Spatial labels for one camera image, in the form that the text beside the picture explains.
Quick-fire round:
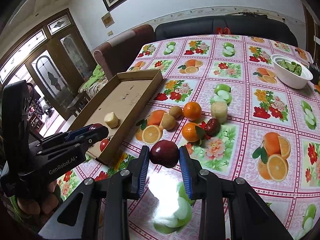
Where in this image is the dark red jujube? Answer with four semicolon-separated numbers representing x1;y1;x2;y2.
204;118;221;137

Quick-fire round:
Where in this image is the orange mandarin with leaf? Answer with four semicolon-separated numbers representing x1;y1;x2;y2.
182;122;205;142

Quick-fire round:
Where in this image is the large dark red plum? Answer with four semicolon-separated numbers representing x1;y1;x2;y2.
149;140;180;168

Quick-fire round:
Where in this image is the large brown kiwi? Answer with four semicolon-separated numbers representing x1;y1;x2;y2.
159;113;176;131

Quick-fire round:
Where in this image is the person hand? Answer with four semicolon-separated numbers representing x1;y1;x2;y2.
16;180;59;215

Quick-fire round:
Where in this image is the red tomato with stem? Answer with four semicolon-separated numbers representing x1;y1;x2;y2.
99;138;110;152

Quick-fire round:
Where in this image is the yellow sugarcane chunk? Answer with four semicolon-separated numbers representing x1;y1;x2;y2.
104;112;119;129

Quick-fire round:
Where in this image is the cardboard tray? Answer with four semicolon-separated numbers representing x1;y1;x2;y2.
69;69;163;166

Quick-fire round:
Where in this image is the green patterned blanket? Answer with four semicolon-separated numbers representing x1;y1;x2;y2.
78;64;108;98

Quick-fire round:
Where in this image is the wooden door with glass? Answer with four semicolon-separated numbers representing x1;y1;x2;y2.
0;8;97;131

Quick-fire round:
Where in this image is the maroon armchair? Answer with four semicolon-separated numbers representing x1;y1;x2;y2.
93;24;155;79

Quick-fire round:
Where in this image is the floral plastic tablecloth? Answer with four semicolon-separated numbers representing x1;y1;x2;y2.
58;35;319;239

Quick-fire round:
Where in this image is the white bowl with greens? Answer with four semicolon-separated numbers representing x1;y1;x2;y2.
271;54;313;89

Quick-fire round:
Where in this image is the red object on sofa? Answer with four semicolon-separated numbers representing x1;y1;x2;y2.
215;27;231;35

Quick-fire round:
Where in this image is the black leather sofa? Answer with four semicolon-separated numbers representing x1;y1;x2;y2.
155;14;298;47

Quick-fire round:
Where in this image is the small wall plaque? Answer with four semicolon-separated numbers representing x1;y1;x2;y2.
101;12;114;28

